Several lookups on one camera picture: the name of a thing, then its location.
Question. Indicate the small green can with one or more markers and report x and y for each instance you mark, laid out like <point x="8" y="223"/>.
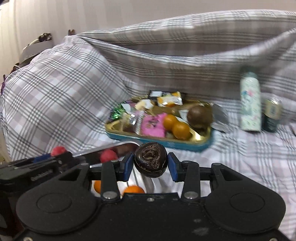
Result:
<point x="271" y="113"/>

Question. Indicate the small white grey packet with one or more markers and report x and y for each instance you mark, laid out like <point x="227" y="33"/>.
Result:
<point x="183" y="114"/>

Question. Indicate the red tomato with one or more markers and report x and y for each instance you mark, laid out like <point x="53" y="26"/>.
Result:
<point x="57" y="150"/>

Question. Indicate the pale green cat-print bottle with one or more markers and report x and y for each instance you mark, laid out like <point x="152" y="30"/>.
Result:
<point x="251" y="104"/>

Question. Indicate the orange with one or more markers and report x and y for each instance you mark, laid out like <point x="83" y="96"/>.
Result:
<point x="181" y="131"/>
<point x="170" y="121"/>
<point x="97" y="186"/>
<point x="133" y="190"/>

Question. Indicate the dark purple round fruit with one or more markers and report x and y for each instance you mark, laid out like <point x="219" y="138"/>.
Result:
<point x="150" y="160"/>

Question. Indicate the grey white bundle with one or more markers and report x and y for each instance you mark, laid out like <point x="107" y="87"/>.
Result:
<point x="32" y="49"/>

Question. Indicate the red round fruit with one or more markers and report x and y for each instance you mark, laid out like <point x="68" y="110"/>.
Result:
<point x="108" y="155"/>

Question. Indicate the brown round fruit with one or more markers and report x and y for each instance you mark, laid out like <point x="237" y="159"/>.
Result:
<point x="198" y="115"/>

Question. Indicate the yellow orange snack packet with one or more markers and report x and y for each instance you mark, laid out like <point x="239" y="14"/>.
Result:
<point x="170" y="99"/>

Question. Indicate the plaid bed sheet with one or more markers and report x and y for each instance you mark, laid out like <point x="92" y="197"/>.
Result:
<point x="69" y="104"/>

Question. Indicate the white candy wrapper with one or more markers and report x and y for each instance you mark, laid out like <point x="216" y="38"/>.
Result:
<point x="126" y="107"/>

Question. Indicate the pink snack packet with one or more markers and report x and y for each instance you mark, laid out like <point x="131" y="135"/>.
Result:
<point x="152" y="126"/>

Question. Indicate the black white snack packet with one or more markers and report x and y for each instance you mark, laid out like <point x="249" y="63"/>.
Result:
<point x="155" y="93"/>

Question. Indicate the green foil candy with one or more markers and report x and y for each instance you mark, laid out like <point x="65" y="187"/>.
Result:
<point x="118" y="112"/>

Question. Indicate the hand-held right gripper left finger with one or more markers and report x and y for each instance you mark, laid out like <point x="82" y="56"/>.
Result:
<point x="129" y="168"/>

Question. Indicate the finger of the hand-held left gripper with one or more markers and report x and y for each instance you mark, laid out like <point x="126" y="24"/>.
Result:
<point x="66" y="161"/>
<point x="42" y="159"/>

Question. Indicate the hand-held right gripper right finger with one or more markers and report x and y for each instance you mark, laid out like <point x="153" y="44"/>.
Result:
<point x="173" y="168"/>

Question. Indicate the teal and gold tin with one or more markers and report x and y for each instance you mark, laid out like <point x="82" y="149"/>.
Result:
<point x="161" y="141"/>

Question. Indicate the clear brown cake packet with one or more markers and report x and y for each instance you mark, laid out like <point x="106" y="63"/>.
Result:
<point x="133" y="122"/>

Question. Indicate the stainless steel tray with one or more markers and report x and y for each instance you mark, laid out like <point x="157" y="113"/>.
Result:
<point x="141" y="183"/>

